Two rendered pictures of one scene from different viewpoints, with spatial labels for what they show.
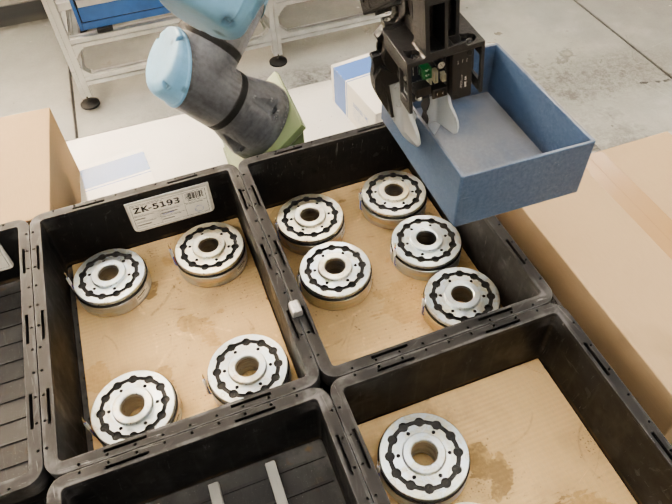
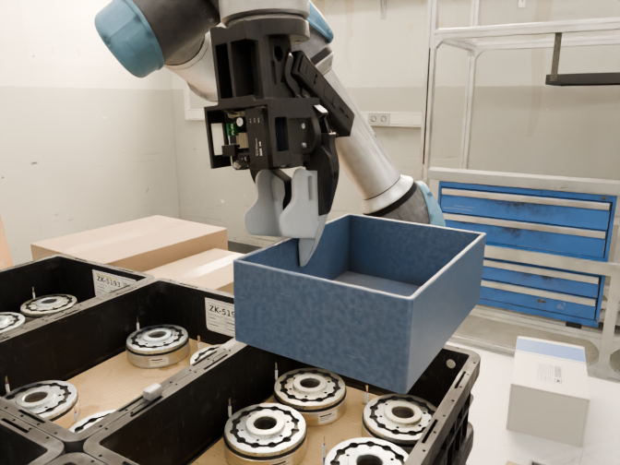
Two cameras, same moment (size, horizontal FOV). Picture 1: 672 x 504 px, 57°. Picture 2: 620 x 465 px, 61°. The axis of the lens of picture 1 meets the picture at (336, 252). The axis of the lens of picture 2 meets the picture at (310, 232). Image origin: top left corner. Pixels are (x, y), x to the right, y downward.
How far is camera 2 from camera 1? 0.58 m
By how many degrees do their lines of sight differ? 52
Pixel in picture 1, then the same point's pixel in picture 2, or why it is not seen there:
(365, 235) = (342, 437)
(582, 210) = not seen: outside the picture
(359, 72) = (539, 351)
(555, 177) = (357, 337)
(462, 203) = (237, 304)
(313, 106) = (488, 370)
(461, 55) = (252, 113)
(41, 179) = (218, 284)
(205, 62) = not seen: hidden behind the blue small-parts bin
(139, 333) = (123, 381)
